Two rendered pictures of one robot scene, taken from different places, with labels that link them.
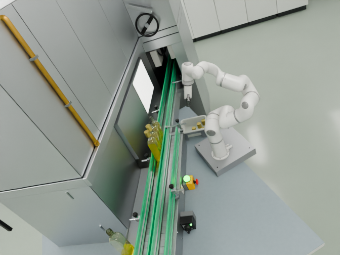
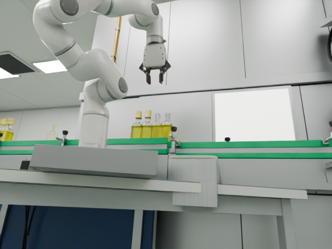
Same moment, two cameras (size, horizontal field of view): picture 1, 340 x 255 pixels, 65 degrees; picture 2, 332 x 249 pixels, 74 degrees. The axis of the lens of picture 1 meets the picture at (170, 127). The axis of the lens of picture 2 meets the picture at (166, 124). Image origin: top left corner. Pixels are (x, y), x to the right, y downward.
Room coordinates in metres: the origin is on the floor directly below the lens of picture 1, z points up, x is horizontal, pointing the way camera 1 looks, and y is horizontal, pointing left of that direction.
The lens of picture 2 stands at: (1.50, -1.04, 0.69)
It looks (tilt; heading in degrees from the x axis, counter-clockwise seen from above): 19 degrees up; 86
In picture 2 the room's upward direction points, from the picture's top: 3 degrees clockwise
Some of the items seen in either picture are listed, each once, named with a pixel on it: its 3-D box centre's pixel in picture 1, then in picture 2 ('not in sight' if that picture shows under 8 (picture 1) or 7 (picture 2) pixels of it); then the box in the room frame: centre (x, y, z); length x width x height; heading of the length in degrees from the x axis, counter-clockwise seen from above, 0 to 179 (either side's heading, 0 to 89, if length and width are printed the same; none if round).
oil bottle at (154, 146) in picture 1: (155, 149); (136, 141); (1.43, 0.16, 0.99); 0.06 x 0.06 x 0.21; 70
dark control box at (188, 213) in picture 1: (188, 220); (32, 170); (0.93, 0.13, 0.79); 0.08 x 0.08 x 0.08; 69
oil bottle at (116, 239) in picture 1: (120, 243); (51, 143); (0.83, 0.49, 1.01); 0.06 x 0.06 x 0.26; 65
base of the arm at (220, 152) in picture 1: (220, 145); (93, 137); (1.30, -0.26, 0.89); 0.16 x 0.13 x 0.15; 94
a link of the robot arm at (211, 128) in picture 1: (213, 129); (100, 98); (1.30, -0.25, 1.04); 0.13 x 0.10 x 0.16; 148
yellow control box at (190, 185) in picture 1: (189, 182); not in sight; (1.19, 0.04, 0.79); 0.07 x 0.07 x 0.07; 69
